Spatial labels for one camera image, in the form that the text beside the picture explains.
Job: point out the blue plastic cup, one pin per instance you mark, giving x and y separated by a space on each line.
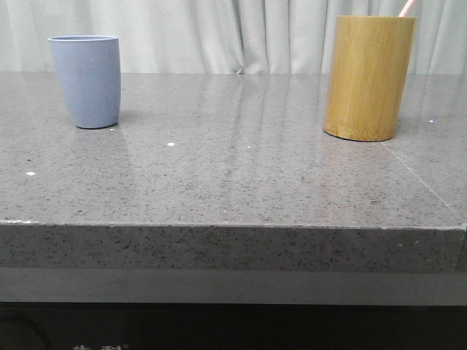
88 69

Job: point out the pink chopstick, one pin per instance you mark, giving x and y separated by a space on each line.
407 8

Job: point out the white pleated curtain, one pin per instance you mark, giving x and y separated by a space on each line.
187 37

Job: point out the bamboo cylindrical holder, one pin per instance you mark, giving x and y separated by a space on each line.
369 65

